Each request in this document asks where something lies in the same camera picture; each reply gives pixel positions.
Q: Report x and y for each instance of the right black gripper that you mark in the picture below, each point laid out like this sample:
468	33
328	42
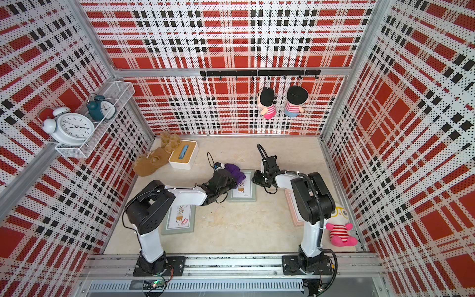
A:
255	179

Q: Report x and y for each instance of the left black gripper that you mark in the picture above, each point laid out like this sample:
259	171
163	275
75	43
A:
232	182

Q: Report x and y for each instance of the purple microfiber cloth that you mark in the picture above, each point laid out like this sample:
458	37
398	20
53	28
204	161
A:
236	173

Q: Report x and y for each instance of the green frame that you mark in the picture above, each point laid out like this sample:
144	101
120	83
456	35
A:
245	191

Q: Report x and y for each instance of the pink picture frame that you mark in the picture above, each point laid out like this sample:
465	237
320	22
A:
296	217

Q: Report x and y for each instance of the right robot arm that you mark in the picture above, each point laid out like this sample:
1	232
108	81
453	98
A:
315	205

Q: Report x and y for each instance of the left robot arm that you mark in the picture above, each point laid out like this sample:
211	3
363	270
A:
147	210

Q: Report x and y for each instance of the pink object behind right arm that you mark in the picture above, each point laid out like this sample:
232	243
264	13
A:
339	228

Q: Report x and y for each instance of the white box wooden lid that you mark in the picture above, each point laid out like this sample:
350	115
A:
189	160

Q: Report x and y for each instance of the blue object on box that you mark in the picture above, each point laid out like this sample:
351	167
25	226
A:
183	152

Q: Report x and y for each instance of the brown plush toy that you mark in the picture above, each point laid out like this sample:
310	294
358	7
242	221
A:
148	163

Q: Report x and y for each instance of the doll pink striped shirt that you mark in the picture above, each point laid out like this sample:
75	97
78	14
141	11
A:
265	100

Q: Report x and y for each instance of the doll blue pants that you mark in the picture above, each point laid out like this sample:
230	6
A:
296	98

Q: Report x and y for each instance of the green circuit board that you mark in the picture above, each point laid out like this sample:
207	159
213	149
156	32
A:
153	285

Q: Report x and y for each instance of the teal alarm clock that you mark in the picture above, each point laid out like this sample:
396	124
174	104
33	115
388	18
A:
100	109

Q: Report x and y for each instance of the white alarm clock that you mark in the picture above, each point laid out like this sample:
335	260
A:
68	128

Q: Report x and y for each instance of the green frame near arm base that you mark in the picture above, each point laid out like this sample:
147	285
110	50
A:
179	220

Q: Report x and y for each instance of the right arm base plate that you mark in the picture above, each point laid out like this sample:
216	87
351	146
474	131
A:
302	265

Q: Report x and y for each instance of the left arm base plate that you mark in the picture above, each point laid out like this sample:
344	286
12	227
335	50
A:
164	266

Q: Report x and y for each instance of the black hook rail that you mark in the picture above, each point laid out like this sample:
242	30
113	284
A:
261	73

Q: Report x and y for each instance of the aluminium front rail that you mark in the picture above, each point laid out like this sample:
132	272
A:
220	266

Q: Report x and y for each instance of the white wire shelf basket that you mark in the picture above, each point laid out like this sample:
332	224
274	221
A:
118	93

